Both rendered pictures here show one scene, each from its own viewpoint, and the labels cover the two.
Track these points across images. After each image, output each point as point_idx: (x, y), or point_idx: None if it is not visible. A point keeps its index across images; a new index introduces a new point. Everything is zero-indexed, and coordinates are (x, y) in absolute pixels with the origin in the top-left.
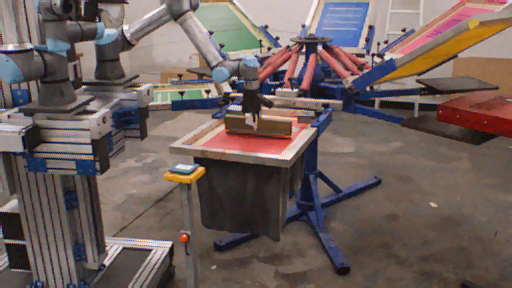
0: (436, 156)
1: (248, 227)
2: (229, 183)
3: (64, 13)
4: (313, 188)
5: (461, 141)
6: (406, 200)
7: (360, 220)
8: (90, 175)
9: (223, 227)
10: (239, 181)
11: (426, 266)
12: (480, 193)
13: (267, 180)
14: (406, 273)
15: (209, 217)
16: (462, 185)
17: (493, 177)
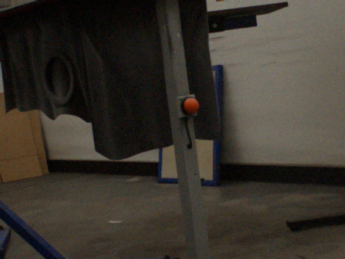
0: (15, 209)
1: (171, 132)
2: (139, 52)
3: None
4: (7, 211)
5: (268, 7)
6: (78, 230)
7: (72, 254)
8: (8, 4)
9: (133, 147)
10: (152, 45)
11: (229, 238)
12: (135, 204)
13: (190, 33)
14: (227, 246)
15: (109, 134)
16: (103, 208)
17: (116, 197)
